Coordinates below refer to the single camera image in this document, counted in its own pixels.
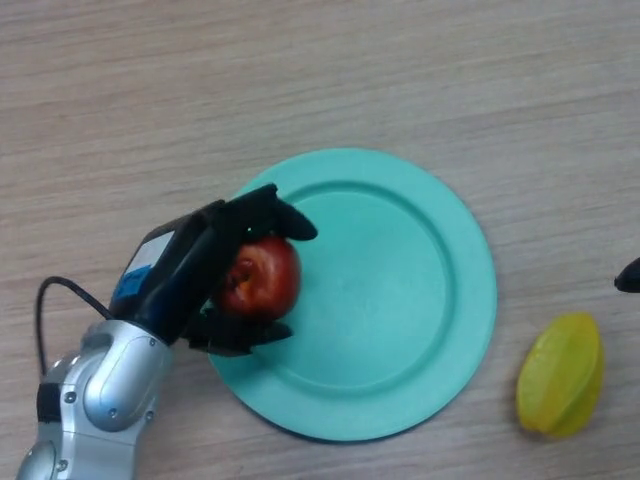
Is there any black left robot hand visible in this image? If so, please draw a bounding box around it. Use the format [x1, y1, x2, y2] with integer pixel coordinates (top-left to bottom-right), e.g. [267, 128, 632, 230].
[109, 183, 319, 357]

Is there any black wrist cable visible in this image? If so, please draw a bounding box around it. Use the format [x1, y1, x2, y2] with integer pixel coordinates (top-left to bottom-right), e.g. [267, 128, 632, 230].
[35, 276, 116, 376]

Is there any yellow starfruit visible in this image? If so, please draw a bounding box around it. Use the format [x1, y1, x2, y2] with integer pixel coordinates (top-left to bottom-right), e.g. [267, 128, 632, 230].
[516, 311, 606, 439]

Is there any red apple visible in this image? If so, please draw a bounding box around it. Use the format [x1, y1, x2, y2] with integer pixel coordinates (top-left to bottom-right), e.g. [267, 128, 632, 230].
[216, 236, 302, 318]

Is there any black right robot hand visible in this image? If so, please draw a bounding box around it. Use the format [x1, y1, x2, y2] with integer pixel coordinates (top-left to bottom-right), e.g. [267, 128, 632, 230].
[614, 257, 640, 294]

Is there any green round plate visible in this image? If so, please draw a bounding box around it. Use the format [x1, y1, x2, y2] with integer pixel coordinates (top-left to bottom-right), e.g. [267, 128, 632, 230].
[206, 146, 498, 443]

